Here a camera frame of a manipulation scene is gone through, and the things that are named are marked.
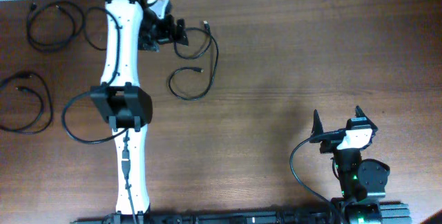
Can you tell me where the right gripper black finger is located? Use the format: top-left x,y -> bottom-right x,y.
355,105 -> 366,118
311,109 -> 324,137

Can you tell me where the black usb cable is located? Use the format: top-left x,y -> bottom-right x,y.
167,19 -> 220,101
25,0 -> 86,53
0,70 -> 55,135

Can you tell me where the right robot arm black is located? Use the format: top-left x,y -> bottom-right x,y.
309,106 -> 390,223

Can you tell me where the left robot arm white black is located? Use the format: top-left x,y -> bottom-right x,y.
90,0 -> 189,223

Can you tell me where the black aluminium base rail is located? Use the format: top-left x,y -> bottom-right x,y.
73,203 -> 412,224

